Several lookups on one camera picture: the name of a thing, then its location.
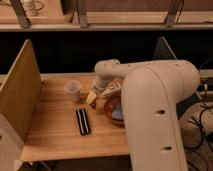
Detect white rectangular packet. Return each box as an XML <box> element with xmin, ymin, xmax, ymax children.
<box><xmin>102</xmin><ymin>83</ymin><xmax>121</xmax><ymax>98</ymax></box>

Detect orange ceramic bowl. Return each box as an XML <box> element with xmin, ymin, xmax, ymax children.
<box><xmin>104</xmin><ymin>96</ymin><xmax>124</xmax><ymax>127</ymax></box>

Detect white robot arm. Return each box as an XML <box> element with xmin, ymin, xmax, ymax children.
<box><xmin>93</xmin><ymin>59</ymin><xmax>200</xmax><ymax>171</ymax></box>

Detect clear plastic cup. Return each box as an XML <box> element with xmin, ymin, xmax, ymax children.
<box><xmin>64</xmin><ymin>80</ymin><xmax>81</xmax><ymax>103</ymax></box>

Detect left wooden side panel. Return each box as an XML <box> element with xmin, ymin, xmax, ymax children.
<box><xmin>0</xmin><ymin>39</ymin><xmax>43</xmax><ymax>171</ymax></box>

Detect dark red pepper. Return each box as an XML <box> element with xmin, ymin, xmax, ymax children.
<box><xmin>90</xmin><ymin>101</ymin><xmax>96</xmax><ymax>109</ymax></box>

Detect black striped rectangular block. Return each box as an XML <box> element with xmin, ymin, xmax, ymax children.
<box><xmin>76</xmin><ymin>108</ymin><xmax>91</xmax><ymax>136</ymax></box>

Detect right grey side panel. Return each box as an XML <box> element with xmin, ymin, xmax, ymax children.
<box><xmin>153</xmin><ymin>36</ymin><xmax>177</xmax><ymax>60</ymax></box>

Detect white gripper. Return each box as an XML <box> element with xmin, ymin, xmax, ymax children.
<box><xmin>85</xmin><ymin>76</ymin><xmax>110</xmax><ymax>104</ymax></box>

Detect blue sponge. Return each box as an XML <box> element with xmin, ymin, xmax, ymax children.
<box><xmin>112</xmin><ymin>103</ymin><xmax>123</xmax><ymax>120</ymax></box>

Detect black floor cables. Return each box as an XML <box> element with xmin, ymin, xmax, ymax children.
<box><xmin>181</xmin><ymin>56</ymin><xmax>213</xmax><ymax>171</ymax></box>

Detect wooden background shelf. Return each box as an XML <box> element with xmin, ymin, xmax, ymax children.
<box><xmin>0</xmin><ymin>0</ymin><xmax>213</xmax><ymax>31</ymax></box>

